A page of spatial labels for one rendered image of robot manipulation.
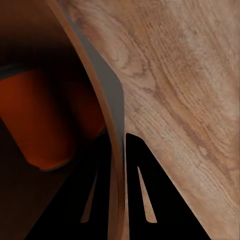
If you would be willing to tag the trash can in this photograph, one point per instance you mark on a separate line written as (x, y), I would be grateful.
(43, 31)

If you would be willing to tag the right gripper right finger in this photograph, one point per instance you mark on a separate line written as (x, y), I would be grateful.
(175, 220)

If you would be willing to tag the can of soda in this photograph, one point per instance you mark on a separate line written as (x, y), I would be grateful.
(36, 116)
(79, 98)

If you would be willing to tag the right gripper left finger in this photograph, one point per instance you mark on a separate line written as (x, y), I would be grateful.
(61, 218)

